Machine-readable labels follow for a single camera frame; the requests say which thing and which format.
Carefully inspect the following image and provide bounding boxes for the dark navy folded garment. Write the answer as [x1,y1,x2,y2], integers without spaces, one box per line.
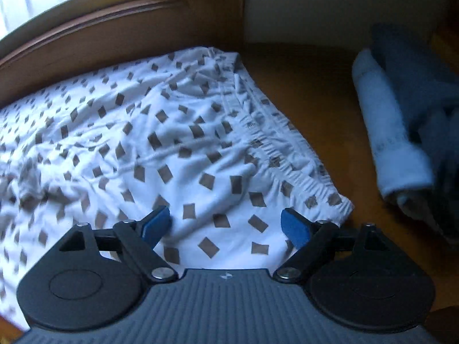
[370,23,458,243]

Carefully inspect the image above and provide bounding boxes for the white patterned pyjama pants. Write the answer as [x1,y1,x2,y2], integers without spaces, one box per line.
[1,47,353,329]

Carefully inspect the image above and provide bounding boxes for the rolled light blue towel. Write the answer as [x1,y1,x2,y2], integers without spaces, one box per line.
[352,48,434,220]

